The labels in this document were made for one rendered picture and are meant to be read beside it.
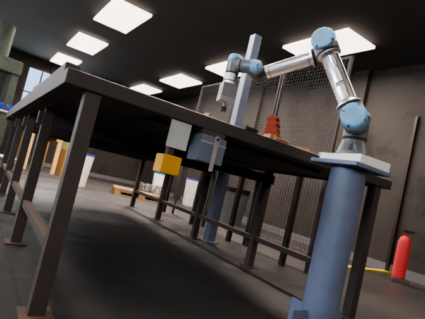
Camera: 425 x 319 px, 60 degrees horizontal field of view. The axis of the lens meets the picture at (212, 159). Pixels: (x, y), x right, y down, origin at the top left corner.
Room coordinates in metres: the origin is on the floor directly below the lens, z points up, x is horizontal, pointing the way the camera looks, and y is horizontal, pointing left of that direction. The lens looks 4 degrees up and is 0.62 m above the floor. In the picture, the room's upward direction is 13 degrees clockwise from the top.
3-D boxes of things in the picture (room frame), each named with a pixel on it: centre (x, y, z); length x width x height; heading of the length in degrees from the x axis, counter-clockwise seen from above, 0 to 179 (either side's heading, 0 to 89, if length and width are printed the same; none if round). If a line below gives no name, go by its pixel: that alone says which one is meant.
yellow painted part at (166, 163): (1.59, 0.18, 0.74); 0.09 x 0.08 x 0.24; 122
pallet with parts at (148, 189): (7.82, 1.33, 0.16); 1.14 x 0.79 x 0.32; 112
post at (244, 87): (4.14, -0.16, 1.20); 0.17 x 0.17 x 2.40; 32
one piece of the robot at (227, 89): (2.01, 0.01, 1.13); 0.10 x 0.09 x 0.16; 19
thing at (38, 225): (3.19, 1.61, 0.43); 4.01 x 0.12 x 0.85; 32
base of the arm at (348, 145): (1.81, -0.66, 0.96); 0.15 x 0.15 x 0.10
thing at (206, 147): (1.69, 0.03, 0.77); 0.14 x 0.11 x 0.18; 122
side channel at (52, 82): (3.12, 1.66, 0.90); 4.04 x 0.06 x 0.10; 32
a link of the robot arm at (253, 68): (1.96, -0.09, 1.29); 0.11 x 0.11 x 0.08; 64
